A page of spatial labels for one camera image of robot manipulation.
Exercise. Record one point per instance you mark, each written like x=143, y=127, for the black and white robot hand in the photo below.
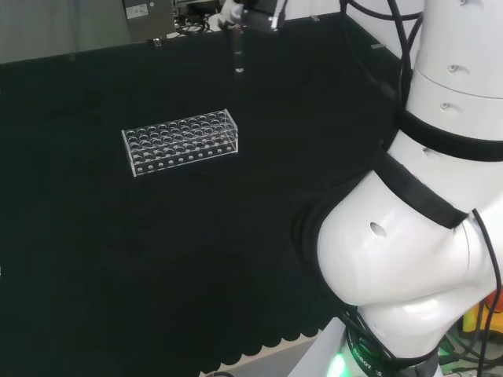
x=257, y=15

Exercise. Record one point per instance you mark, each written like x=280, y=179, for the clear glass test tube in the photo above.
x=238, y=55

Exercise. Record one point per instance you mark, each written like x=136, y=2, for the clear plastic test tube rack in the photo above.
x=181, y=143

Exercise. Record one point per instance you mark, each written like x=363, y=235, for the clear cloth clip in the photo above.
x=156, y=43
x=379, y=46
x=314, y=18

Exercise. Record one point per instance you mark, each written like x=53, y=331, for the grey metal cabinet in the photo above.
x=147, y=17

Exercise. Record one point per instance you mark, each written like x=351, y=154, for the black bench cloth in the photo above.
x=157, y=243

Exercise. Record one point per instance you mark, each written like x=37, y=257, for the yellow stop button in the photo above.
x=474, y=320

